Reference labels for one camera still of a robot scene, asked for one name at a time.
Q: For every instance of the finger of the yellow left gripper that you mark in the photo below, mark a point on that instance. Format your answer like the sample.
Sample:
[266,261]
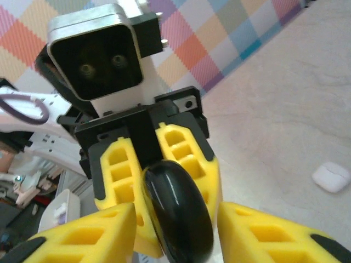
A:
[189,153]
[120,178]

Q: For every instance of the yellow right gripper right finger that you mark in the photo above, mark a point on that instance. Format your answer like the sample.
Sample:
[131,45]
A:
[274,238]

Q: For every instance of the black round charging case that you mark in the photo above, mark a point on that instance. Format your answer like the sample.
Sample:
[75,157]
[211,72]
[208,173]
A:
[178,208]

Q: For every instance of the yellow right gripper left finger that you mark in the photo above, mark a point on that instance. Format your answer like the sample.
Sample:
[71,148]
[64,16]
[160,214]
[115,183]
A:
[82,238]

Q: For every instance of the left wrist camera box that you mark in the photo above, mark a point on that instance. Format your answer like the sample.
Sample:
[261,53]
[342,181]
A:
[96,54]

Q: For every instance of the white earbud charging case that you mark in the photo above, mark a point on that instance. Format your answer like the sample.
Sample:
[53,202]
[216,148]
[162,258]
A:
[330,177]

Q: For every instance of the white plastic housing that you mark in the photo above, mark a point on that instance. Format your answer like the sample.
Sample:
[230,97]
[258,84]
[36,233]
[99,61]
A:
[63,197]

